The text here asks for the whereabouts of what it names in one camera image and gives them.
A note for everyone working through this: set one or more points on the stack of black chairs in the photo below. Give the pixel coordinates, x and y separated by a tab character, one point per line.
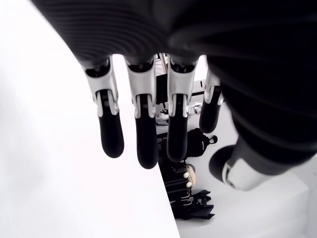
183	198

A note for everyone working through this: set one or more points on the black backpack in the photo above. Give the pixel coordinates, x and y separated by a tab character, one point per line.
198	145

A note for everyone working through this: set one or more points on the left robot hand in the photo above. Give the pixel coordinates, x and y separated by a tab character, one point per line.
223	37

